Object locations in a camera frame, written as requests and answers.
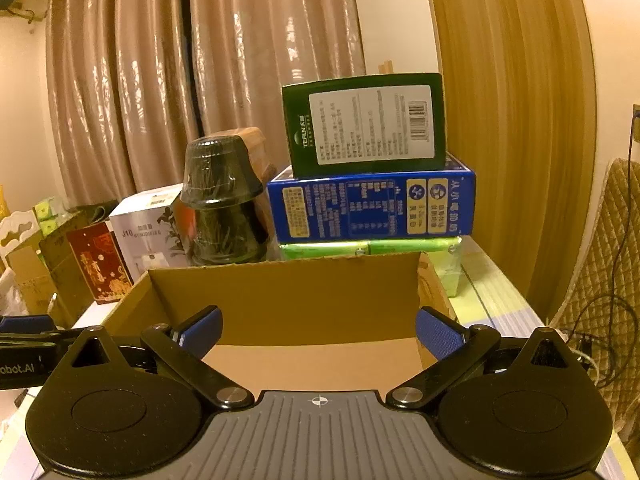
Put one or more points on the blue milk carton box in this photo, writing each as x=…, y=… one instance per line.
x=382, y=206

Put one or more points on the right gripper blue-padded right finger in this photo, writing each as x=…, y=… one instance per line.
x=459, y=352

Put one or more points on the red gift box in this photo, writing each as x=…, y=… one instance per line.
x=98, y=256

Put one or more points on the beige pleated curtain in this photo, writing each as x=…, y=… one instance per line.
x=132, y=82

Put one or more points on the dark stacked wrapped bowls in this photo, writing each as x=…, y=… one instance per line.
x=221, y=187

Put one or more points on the quilted beige chair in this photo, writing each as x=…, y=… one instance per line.
x=602, y=304

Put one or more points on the open cardboard box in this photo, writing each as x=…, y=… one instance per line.
x=327, y=324

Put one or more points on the wall power socket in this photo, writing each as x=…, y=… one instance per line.
x=635, y=126

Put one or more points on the white humidifier box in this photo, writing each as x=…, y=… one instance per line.
x=146, y=230

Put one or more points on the dark green tea box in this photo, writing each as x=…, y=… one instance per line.
x=365, y=124

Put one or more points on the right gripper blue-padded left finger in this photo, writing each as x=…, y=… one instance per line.
x=181, y=349

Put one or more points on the yellow wooden curtain panel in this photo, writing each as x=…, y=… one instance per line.
x=521, y=111

